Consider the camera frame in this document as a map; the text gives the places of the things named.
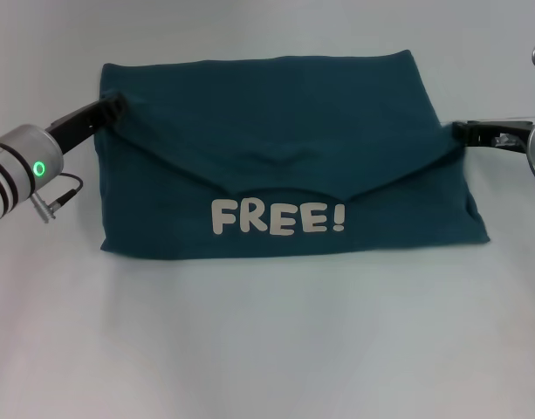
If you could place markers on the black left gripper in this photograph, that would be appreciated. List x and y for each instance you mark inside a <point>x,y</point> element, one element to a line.
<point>75,124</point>

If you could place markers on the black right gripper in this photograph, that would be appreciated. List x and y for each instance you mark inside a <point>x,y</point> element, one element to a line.
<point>502,133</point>

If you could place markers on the teal blue shirt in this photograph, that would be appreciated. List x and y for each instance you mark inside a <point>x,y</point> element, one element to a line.
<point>293,153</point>

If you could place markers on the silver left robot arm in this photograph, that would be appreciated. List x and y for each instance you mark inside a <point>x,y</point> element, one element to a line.
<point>18,170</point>

